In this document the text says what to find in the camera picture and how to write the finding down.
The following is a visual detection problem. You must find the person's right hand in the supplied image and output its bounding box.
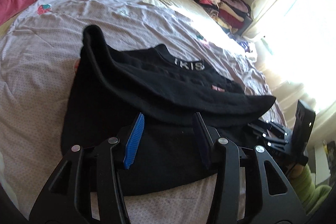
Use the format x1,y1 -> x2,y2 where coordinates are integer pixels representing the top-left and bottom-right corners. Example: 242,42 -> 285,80
286,163 -> 305,180

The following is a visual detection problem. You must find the purple crumpled cloth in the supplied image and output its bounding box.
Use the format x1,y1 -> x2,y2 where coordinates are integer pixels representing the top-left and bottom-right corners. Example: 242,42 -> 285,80
230,34 -> 256,53

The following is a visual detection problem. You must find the green sleeve forearm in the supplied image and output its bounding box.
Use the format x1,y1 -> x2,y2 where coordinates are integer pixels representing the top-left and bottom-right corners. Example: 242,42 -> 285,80
289,165 -> 331,215

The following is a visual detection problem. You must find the black long sleeve sweater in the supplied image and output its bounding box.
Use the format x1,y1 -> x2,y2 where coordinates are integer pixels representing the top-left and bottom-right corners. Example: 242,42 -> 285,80
60,25 -> 276,196

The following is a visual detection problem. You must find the stack of folded clothes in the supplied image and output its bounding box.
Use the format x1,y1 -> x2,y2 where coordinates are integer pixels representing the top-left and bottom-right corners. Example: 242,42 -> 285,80
192,0 -> 252,35

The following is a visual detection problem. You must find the lilac patterned bed sheet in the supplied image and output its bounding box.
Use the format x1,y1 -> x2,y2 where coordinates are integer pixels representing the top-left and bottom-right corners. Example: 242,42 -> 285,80
0,0 -> 289,224

